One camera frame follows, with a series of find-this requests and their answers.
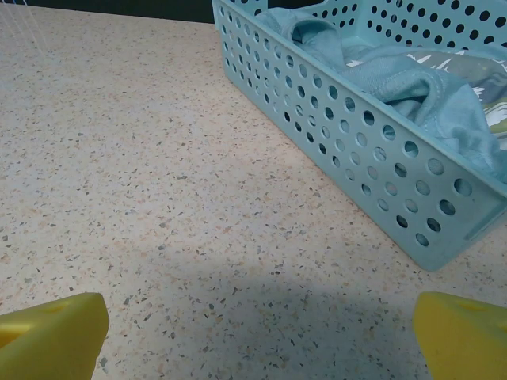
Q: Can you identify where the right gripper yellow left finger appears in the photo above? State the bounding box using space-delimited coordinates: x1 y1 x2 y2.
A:
0 291 111 380

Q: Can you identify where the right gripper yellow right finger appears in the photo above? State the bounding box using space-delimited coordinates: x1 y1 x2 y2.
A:
411 291 507 380

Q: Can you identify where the light blue printed t-shirt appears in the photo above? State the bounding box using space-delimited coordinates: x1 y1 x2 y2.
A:
253 7 507 184

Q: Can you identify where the teal perforated plastic basket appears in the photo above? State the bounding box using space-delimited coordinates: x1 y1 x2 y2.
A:
212 0 507 272

